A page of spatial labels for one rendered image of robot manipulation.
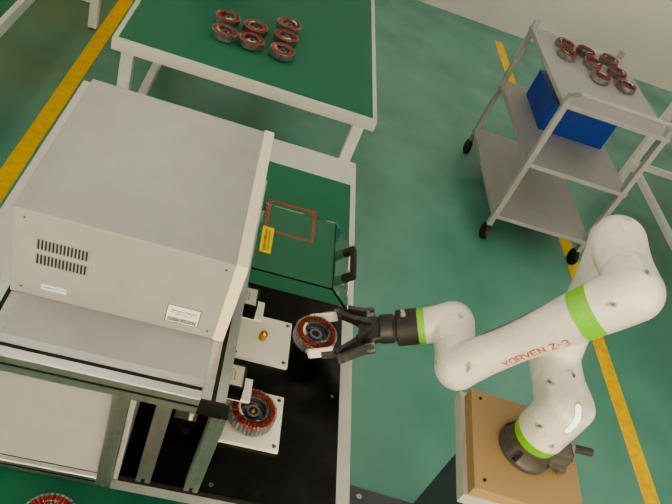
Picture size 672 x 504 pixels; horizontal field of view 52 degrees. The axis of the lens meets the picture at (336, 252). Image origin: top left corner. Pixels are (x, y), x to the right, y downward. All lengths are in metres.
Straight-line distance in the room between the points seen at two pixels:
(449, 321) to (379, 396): 1.22
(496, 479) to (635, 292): 0.63
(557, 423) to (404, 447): 1.12
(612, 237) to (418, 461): 1.45
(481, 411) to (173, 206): 1.05
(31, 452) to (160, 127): 0.69
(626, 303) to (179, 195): 0.89
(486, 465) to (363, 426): 0.99
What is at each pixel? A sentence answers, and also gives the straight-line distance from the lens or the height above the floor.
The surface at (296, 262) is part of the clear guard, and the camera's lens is 1.60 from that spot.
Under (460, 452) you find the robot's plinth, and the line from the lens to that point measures 1.88.
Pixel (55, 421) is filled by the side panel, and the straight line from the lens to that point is 1.41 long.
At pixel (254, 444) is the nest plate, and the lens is 1.62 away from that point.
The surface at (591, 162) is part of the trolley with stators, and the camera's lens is 4.03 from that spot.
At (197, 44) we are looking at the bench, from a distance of 3.00.
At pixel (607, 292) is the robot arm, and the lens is 1.48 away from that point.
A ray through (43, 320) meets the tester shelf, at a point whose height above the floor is 1.11.
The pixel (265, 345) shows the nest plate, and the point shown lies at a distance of 1.79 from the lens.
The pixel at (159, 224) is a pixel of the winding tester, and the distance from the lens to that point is 1.21.
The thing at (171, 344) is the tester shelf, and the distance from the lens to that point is 1.30.
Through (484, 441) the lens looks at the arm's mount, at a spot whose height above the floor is 0.79.
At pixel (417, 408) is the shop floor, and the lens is 2.90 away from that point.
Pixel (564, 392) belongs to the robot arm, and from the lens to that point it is 1.75.
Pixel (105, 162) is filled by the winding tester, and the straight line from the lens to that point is 1.32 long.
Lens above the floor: 2.13
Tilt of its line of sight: 39 degrees down
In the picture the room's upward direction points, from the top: 25 degrees clockwise
